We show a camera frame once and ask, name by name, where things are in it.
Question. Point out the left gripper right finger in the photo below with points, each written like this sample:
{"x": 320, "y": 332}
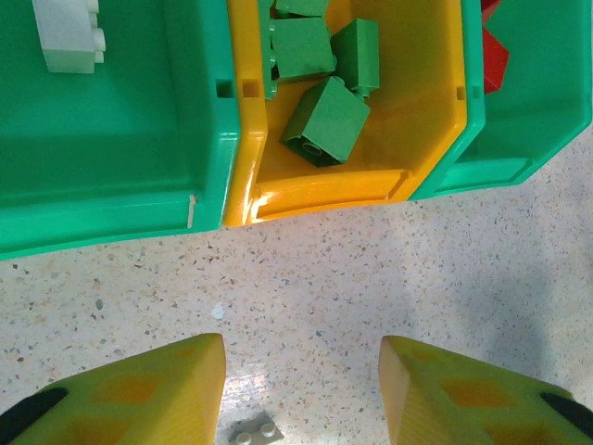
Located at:
{"x": 463, "y": 408}

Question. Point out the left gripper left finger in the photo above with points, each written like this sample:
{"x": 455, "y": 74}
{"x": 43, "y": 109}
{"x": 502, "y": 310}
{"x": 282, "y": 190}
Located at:
{"x": 139, "y": 403}

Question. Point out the small white lego brick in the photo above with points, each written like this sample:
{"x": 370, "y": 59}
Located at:
{"x": 252, "y": 433}
{"x": 67, "y": 37}

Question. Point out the small green lego brick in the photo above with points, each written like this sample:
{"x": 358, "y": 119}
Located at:
{"x": 299, "y": 7}
{"x": 329, "y": 123}
{"x": 303, "y": 48}
{"x": 359, "y": 53}

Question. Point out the long red lego brick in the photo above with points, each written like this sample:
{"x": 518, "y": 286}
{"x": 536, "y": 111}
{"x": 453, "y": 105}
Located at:
{"x": 495, "y": 62}

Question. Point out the long green lego brick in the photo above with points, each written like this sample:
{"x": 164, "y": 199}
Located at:
{"x": 265, "y": 69}

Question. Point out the small red lego brick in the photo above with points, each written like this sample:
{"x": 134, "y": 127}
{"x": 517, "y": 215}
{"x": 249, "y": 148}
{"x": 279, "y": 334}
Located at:
{"x": 490, "y": 8}

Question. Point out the yellow plastic bin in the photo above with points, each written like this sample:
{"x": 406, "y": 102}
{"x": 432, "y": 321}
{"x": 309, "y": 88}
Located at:
{"x": 324, "y": 190}

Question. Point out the green plastic bin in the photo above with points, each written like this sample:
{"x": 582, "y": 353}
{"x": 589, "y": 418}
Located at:
{"x": 533, "y": 116}
{"x": 116, "y": 139}

